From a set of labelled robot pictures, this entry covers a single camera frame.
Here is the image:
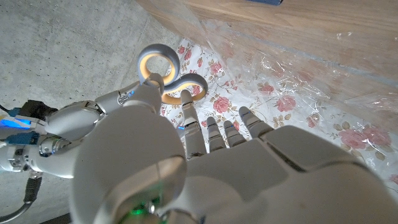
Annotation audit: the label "blue notebook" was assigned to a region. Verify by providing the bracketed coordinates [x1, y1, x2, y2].
[245, 0, 284, 6]

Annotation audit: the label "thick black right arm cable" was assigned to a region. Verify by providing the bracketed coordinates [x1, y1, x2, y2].
[0, 176, 43, 223]

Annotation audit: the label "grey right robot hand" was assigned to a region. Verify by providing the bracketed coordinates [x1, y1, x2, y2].
[0, 82, 141, 180]

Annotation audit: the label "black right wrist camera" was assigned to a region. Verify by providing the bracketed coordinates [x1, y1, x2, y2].
[6, 99, 59, 125]

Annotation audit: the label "floral rose curtain backdrop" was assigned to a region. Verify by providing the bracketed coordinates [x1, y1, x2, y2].
[160, 37, 398, 191]

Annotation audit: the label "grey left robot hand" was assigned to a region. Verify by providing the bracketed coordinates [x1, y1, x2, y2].
[70, 82, 398, 224]

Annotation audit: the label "grey orange handled scissors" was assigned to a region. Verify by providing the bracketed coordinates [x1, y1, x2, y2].
[137, 43, 209, 106]

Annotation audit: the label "clear cling film sheet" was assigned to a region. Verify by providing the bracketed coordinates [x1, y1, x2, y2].
[136, 0, 398, 194]

